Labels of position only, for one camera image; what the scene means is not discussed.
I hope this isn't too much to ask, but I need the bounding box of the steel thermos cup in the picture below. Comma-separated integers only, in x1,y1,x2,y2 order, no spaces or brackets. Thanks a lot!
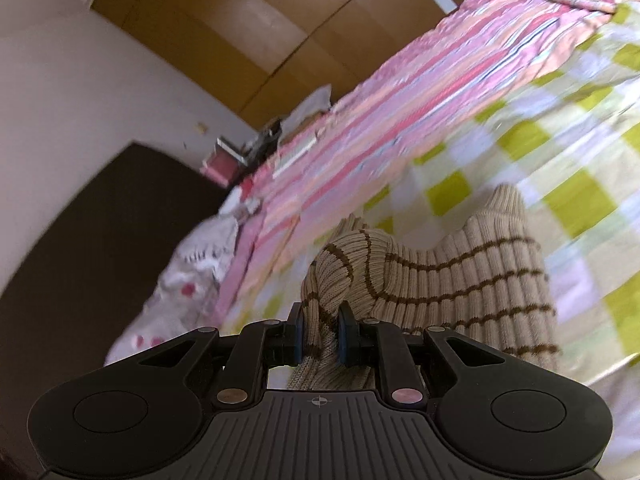
216,136,250,166

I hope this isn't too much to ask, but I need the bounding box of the green checkered bed sheet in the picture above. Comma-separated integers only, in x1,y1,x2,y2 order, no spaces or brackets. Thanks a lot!
222,0,639,479

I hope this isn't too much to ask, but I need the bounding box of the pink striped quilt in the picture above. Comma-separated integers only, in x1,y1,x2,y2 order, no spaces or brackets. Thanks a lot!
209,0,620,324

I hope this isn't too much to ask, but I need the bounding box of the beige brown-striped knit sweater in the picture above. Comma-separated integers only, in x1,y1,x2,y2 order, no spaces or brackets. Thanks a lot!
288,184,560,390

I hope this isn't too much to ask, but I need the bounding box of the grey pink-dotted pillow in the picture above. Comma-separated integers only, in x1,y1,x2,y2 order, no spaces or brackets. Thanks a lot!
105,214,241,365

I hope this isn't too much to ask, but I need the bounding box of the pink storage box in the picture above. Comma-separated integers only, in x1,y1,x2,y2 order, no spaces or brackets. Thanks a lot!
201,152,243,188

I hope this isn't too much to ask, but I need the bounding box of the dark wooden headboard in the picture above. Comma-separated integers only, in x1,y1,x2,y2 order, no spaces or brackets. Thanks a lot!
1,143,228,474

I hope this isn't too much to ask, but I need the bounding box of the white flat box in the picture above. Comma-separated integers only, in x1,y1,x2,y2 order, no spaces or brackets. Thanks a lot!
272,136,318,179

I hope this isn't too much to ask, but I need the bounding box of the wooden wardrobe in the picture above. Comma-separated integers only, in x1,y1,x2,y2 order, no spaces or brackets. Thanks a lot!
92,0,460,128

